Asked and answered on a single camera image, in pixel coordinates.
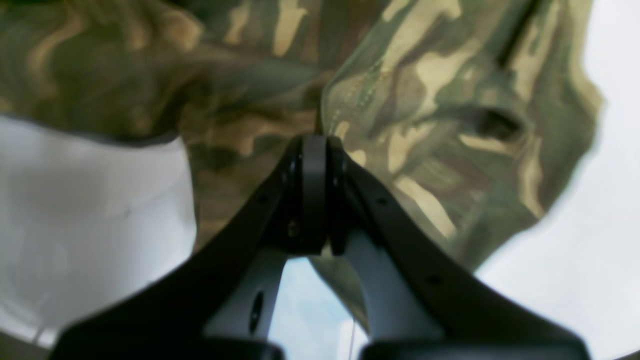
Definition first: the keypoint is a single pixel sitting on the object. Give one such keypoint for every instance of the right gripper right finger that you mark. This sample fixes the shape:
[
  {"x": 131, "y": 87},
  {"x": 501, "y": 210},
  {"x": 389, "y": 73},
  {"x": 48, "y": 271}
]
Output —
[{"x": 421, "y": 304}]

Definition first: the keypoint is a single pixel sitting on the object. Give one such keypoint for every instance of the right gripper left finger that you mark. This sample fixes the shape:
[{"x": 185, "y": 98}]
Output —
[{"x": 219, "y": 304}]

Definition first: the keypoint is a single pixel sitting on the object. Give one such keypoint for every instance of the camouflage t-shirt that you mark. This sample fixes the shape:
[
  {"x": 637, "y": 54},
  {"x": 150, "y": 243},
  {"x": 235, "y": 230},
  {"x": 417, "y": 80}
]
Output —
[{"x": 473, "y": 113}]

